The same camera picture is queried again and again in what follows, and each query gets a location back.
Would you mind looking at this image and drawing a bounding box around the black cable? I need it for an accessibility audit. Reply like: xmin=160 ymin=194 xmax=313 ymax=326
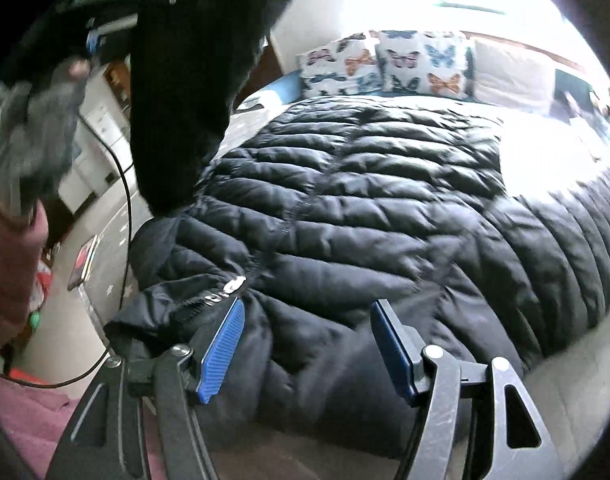
xmin=0 ymin=110 xmax=133 ymax=391

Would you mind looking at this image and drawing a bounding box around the blue sofa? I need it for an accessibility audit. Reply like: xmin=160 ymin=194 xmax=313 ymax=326
xmin=235 ymin=67 xmax=610 ymax=126

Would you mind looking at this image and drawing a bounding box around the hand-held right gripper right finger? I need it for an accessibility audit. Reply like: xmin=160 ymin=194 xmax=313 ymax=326
xmin=370 ymin=299 xmax=566 ymax=480

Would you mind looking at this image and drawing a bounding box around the person's left forearm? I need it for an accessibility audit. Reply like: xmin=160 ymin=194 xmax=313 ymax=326
xmin=0 ymin=195 xmax=50 ymax=358

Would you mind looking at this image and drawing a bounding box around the white cabinet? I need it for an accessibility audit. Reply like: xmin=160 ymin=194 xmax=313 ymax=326
xmin=60 ymin=95 xmax=136 ymax=211

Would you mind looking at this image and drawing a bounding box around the plain white pillow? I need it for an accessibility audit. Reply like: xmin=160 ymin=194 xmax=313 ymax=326
xmin=472 ymin=37 xmax=558 ymax=106

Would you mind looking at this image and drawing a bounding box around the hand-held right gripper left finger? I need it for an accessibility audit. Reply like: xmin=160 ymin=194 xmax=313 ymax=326
xmin=47 ymin=300 xmax=246 ymax=480

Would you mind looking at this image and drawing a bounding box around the orange plastic item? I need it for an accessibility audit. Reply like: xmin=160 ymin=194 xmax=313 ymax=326
xmin=7 ymin=367 xmax=40 ymax=386

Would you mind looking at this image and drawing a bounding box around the red framed board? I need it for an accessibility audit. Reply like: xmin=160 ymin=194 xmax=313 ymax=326
xmin=67 ymin=235 xmax=100 ymax=291

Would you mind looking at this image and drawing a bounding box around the black puffer jacket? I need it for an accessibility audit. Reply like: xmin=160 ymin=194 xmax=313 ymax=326
xmin=104 ymin=0 xmax=610 ymax=461

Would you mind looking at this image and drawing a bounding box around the wooden shelf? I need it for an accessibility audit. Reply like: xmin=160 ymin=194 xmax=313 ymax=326
xmin=105 ymin=57 xmax=133 ymax=111

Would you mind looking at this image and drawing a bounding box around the butterfly print pillow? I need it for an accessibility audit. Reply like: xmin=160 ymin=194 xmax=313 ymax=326
xmin=375 ymin=30 xmax=473 ymax=101
xmin=297 ymin=32 xmax=380 ymax=98

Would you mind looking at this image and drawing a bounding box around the person's pink clothing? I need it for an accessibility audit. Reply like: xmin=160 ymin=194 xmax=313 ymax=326
xmin=0 ymin=370 xmax=166 ymax=480

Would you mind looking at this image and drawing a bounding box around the brown wooden door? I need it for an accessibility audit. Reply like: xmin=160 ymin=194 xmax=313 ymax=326
xmin=250 ymin=35 xmax=293 ymax=96

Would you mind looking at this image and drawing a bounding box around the person's left hand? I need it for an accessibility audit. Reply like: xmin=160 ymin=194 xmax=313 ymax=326
xmin=0 ymin=57 xmax=90 ymax=216

